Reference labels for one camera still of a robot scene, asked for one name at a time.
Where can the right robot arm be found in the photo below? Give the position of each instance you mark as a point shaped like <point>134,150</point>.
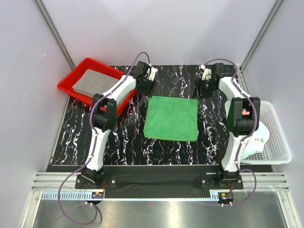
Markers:
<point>242,117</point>

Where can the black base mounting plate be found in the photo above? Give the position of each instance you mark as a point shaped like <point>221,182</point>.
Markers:
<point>153,182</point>

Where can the white perforated basket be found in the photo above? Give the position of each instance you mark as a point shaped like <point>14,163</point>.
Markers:
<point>276,150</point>

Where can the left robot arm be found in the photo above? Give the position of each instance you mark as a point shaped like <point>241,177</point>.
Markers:
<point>103,116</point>

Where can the right connector board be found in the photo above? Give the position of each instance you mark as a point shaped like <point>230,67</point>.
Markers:
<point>226,196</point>

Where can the left connector board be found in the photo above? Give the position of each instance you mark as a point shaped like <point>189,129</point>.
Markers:
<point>97,195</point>

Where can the connector board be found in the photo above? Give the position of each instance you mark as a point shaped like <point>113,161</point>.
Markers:
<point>226,196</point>
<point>97,195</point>

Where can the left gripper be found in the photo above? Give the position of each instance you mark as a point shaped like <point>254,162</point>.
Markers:
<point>148,91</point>

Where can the green towel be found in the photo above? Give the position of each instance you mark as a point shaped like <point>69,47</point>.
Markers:
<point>172,119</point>

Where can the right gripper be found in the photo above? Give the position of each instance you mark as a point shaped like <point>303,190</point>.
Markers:
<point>204,94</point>

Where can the white cloth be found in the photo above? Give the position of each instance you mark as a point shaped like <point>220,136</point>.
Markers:
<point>256,141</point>

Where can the grey towel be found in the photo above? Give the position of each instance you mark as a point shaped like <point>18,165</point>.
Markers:
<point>93,82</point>

